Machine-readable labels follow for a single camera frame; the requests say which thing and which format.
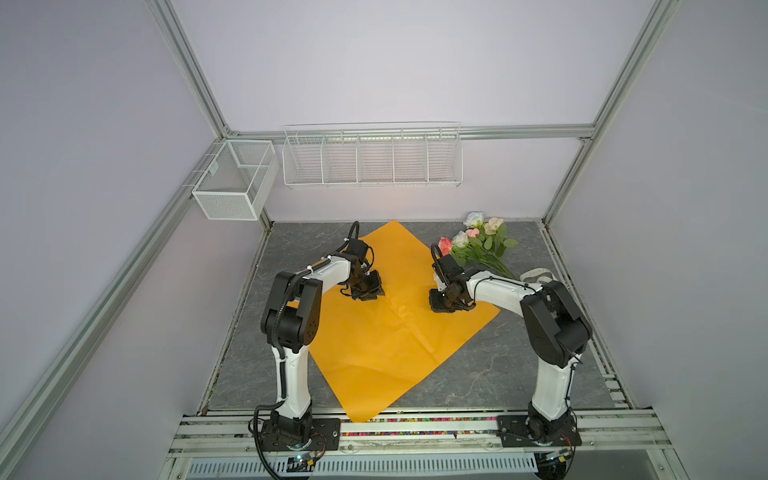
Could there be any orange wrapping paper sheet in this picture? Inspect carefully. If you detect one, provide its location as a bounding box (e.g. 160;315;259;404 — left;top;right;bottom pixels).
309;221;500;422

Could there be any white fake rose stem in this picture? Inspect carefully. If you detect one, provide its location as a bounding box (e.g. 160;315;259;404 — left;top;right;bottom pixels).
464;211;518;278

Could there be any cream fake rose stem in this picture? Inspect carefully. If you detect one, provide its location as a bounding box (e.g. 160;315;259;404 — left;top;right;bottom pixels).
475;217;518;278

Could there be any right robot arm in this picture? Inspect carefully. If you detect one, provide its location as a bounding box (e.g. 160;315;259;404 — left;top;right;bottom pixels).
429;252;593;447

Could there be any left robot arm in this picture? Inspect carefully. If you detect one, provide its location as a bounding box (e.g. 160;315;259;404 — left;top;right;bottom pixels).
252;221;384;451

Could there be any white printed ribbon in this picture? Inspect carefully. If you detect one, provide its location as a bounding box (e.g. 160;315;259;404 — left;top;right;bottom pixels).
519;267;556;284

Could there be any small white mesh basket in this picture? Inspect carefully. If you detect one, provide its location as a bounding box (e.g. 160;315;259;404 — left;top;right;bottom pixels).
192;140;279;221

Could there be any long white wire basket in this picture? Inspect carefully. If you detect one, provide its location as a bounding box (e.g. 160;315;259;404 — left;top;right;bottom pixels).
282;122;464;188

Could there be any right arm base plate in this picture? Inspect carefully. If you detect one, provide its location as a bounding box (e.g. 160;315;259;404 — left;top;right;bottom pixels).
497;413;582;447

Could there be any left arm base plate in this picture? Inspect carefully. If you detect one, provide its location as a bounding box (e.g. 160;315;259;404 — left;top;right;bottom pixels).
258;416;341;452

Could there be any aluminium front rail frame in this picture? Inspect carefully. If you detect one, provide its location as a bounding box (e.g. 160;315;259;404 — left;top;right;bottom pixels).
160;409;688;479

